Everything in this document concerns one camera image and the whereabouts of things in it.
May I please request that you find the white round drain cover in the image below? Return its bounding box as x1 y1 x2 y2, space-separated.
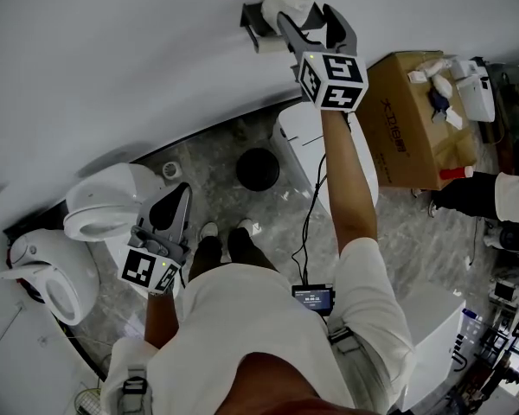
161 161 184 181

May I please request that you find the white folded paper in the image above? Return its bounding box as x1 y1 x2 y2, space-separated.
442 105 465 131

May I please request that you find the white toilet seat lid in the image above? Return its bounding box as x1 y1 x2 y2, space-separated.
0 227 101 327

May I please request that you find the black round bin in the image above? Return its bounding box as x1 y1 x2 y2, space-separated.
234 146 282 194

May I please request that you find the person's right leg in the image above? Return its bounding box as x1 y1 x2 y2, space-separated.
226 227 280 277

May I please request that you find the person's right forearm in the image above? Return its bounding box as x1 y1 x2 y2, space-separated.
319 109 380 259

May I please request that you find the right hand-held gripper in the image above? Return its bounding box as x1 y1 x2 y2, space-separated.
276 3 370 113

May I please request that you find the person's left white shoe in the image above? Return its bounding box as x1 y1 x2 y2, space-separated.
199 221 221 242

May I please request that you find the white rectangular cabinet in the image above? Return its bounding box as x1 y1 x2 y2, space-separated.
271 100 380 210

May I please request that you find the white crumpled bag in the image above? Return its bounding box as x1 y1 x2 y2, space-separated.
406 55 455 99

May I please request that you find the white square box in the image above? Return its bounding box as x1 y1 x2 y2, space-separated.
397 287 468 412

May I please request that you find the person's white shoe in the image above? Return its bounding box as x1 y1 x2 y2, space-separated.
237 218 262 239
199 221 221 242

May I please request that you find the person's left forearm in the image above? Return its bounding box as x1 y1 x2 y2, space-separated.
143 290 181 350

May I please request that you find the black paper roll holder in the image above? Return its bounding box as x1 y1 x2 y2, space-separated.
240 1 330 55

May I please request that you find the white plastic appliance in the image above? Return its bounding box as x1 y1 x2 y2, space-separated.
450 57 497 124

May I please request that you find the person's right white shoe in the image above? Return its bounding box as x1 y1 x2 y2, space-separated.
237 218 262 239

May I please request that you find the black cable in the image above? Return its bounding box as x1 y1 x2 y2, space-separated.
291 152 329 285

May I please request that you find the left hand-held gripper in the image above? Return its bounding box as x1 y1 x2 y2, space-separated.
119 182 194 297

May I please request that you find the person's left leg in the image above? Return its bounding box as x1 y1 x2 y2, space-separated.
187 234 224 283

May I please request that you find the blue cloth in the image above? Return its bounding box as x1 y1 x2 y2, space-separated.
427 86 452 112

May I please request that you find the person's white shirt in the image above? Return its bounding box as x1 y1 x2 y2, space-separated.
99 235 417 415

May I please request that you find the grey harness strap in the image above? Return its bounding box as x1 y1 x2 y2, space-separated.
120 362 151 415
327 325 365 406

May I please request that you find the person's head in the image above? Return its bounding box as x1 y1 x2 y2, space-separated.
215 351 361 415

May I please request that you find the white toilet bowl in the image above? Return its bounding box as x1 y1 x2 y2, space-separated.
63 161 166 251

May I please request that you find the red bottle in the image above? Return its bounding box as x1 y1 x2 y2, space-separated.
439 165 475 182

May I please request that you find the black screen recorder box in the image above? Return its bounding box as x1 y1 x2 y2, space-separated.
291 282 336 317

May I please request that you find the brown cardboard box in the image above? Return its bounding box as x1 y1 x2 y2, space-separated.
354 49 479 192

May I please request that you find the person's leg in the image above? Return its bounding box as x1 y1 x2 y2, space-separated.
226 227 280 277
187 234 224 283

